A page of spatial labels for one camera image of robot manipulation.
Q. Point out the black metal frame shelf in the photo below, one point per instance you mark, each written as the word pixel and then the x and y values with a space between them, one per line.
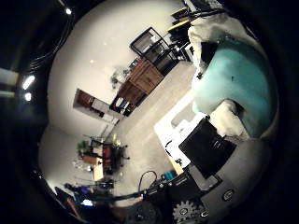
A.
pixel 155 49

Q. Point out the green potted plant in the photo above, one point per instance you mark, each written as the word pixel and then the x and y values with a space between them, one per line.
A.
pixel 82 146

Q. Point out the white table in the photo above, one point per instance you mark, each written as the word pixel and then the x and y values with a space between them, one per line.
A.
pixel 168 130

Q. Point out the small wooden desk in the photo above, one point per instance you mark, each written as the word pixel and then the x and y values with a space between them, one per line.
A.
pixel 96 169

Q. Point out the brown wooden cabinet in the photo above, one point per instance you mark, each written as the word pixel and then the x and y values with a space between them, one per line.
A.
pixel 143 77

